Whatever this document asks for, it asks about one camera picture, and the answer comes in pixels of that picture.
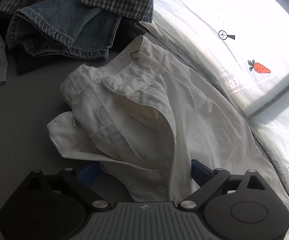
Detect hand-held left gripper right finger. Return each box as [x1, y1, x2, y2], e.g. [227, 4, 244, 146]
[179, 159, 270, 210]

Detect white printed sheet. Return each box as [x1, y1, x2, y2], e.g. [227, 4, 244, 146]
[139, 0, 289, 221]

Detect blue denim jeans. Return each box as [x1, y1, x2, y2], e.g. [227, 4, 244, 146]
[5, 0, 122, 62]

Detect white pants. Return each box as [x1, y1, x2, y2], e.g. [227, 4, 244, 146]
[46, 35, 289, 206]

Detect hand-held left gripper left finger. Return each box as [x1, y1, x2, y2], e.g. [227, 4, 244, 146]
[24, 162, 111, 210]

